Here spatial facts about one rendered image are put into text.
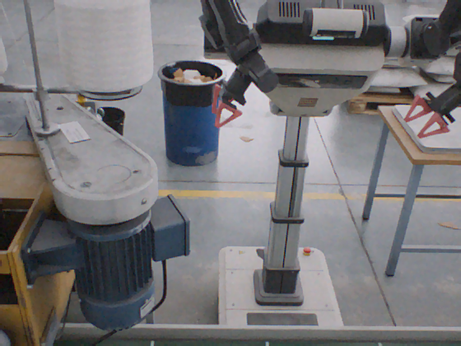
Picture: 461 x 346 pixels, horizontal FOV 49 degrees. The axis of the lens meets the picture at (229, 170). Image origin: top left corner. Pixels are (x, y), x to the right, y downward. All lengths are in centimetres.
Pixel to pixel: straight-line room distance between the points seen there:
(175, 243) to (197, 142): 264
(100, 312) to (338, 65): 96
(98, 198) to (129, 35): 28
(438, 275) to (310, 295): 95
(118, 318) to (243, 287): 137
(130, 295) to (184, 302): 163
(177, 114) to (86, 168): 263
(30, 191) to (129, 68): 31
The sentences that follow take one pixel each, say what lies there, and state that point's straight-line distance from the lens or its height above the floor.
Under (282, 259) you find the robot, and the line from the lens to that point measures 216.
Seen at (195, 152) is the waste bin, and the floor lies 12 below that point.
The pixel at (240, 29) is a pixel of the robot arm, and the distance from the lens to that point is 126.
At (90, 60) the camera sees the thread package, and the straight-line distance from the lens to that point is 89.
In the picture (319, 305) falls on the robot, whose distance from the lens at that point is 231.
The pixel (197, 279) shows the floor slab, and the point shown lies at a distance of 275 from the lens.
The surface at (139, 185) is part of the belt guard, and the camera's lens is 85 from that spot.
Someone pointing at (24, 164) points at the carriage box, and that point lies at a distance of 112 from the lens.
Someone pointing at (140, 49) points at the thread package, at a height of 160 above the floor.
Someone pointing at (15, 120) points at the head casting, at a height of 134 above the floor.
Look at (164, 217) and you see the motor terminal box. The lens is 97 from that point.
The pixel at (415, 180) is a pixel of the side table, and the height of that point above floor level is 61.
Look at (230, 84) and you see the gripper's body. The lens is 135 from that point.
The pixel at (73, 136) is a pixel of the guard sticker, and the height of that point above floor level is 142.
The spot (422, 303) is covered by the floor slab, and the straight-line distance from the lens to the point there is 286.
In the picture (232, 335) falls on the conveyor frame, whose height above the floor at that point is 38.
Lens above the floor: 187
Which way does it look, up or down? 31 degrees down
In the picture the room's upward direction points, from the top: 3 degrees clockwise
